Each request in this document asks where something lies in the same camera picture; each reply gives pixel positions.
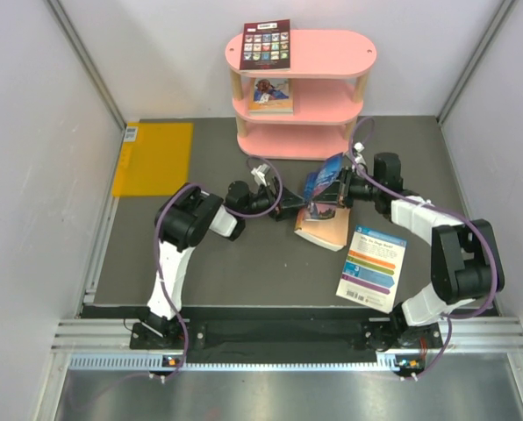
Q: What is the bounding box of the yellow plastic file folder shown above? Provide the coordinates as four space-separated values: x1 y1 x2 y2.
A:
111 122 193 197

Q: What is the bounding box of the dark red book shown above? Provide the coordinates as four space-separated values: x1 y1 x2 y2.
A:
240 19 291 71

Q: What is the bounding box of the blue Jane Eyre book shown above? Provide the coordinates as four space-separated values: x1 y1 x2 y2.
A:
294 153 350 252

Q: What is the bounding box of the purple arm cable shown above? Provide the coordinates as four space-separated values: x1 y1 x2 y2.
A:
154 156 284 387
347 116 502 382

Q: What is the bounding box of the white colourful back-cover book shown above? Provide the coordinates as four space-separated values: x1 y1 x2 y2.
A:
336 225 407 314

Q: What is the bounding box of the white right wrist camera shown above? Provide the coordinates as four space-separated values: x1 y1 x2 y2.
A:
350 142 366 167

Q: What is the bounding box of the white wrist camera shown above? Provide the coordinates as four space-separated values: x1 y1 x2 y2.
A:
350 142 366 167
250 163 271 187

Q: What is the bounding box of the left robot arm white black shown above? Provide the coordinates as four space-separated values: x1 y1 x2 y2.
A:
143 176 306 348

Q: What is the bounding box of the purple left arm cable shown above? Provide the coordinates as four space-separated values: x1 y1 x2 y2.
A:
154 156 284 387

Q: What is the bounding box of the pink three-tier shelf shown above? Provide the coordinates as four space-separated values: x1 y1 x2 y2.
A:
226 29 377 161

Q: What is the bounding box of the aluminium frame rail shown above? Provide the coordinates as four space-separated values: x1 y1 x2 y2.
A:
51 317 523 374

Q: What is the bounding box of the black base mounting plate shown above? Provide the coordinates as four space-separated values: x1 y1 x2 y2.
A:
125 306 441 364

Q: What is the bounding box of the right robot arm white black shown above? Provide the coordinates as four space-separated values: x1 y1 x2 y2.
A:
340 153 505 347

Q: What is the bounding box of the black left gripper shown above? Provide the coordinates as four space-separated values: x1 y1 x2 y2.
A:
240 176 307 221

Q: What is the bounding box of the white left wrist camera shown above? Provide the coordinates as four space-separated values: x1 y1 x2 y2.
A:
250 163 271 187

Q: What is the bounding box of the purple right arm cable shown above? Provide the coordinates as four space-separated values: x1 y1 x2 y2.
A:
347 116 502 382

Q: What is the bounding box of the orange Othello book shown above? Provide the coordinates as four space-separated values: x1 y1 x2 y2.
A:
247 78 294 111

